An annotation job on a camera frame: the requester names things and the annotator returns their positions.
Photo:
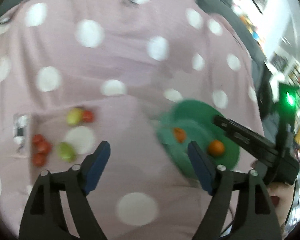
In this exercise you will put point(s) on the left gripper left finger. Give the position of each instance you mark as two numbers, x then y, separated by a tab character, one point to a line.
43	216

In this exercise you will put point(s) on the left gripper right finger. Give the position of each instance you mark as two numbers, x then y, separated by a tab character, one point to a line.
255	216

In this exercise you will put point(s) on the green fruit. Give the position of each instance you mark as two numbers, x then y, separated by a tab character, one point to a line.
66	152

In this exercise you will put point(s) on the person's right hand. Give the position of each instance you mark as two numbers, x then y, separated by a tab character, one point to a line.
282	197

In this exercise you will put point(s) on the red tomato bottom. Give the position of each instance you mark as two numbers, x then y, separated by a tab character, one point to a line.
39	160

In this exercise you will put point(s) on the orange fruit in basket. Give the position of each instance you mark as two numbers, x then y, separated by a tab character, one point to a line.
216	148
179	134

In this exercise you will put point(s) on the red tomato middle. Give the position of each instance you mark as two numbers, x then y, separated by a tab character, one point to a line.
44	147

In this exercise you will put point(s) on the red tomato top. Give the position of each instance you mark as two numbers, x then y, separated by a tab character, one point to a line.
37	138

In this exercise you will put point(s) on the green plastic basket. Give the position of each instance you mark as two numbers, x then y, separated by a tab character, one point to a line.
196	118

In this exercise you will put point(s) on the yellow-green fruit at back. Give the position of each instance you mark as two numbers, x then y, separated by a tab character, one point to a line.
74	116

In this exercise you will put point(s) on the red tomato beside back fruit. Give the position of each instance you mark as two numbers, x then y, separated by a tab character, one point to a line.
88	116

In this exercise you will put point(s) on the pink polka dot cloth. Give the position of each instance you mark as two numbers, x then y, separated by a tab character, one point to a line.
127	61

